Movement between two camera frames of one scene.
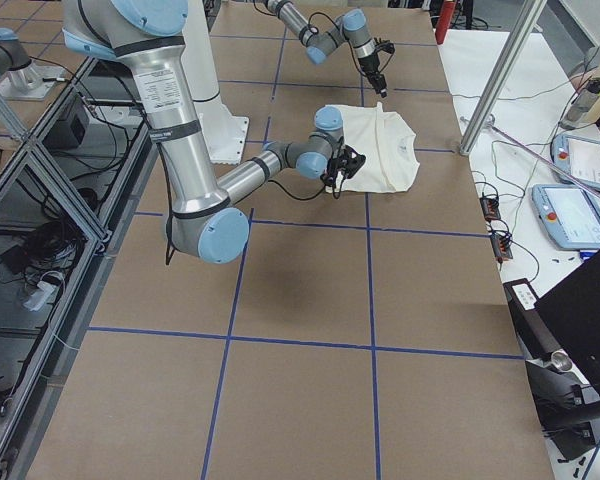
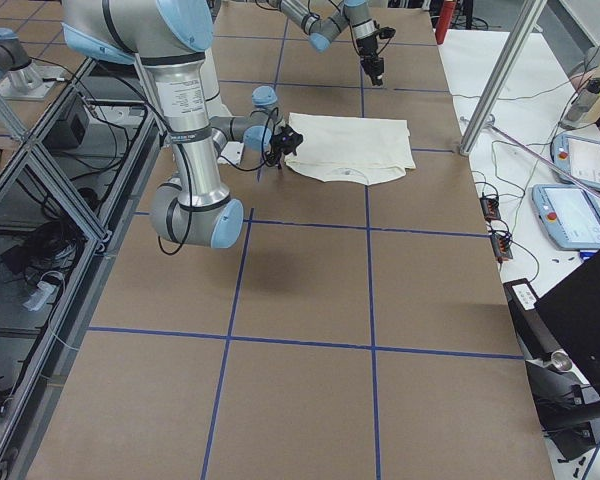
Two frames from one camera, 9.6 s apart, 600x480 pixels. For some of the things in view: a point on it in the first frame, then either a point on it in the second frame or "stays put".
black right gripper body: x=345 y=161 → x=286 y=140
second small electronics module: x=501 y=247 stays put
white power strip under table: x=38 y=299 stays put
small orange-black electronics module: x=490 y=208 stays put
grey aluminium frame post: x=525 y=26 stays put
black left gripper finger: x=381 y=89 → x=376 y=79
